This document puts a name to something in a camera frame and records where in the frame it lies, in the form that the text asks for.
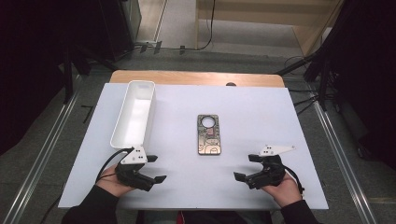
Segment white rectangular storage box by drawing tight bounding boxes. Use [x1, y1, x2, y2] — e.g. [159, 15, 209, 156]
[109, 79, 156, 151]

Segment white board table cover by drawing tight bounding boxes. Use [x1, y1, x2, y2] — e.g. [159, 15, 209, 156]
[58, 82, 330, 210]

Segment patterned phone case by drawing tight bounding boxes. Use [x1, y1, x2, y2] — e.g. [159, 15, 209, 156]
[196, 114, 222, 156]

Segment person's right hand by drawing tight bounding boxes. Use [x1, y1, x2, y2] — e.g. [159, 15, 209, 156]
[261, 172, 303, 209]

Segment black tripod stand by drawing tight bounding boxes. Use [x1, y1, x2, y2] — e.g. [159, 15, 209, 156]
[275, 50, 335, 112]

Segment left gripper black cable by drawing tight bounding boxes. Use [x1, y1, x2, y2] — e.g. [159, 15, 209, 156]
[95, 147, 134, 185]

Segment person's dark clothed lap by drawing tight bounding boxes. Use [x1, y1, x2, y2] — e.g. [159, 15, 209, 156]
[136, 210, 283, 224]

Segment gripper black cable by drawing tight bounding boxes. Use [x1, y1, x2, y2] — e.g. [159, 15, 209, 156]
[95, 147, 134, 185]
[283, 165, 304, 195]

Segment black hanging cable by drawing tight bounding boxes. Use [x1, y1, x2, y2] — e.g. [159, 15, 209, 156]
[198, 0, 217, 51]

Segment black floor cables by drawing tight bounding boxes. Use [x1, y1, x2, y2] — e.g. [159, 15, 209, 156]
[284, 55, 323, 117]

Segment light wooden shelf unit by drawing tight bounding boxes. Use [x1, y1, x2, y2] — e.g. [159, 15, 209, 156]
[194, 0, 346, 58]

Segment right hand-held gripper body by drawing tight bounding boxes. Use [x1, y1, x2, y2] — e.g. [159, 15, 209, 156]
[247, 144, 296, 190]

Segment person's left hand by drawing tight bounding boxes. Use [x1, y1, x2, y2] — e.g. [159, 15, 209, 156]
[95, 163, 134, 199]

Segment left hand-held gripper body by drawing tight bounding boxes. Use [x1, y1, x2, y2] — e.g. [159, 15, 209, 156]
[115, 146, 156, 191]

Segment metal floor rail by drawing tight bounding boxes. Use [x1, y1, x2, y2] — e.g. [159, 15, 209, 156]
[312, 100, 379, 224]
[0, 91, 80, 224]

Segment dark cabinet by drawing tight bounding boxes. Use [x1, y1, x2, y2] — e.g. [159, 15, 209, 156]
[99, 0, 143, 62]

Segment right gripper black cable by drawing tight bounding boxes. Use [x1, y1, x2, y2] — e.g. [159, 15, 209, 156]
[283, 165, 304, 195]

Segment black metal stand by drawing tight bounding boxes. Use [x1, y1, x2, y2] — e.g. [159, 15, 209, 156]
[62, 43, 120, 105]

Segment black curtain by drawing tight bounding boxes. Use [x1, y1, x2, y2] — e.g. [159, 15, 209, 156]
[0, 0, 110, 157]
[311, 0, 396, 172]

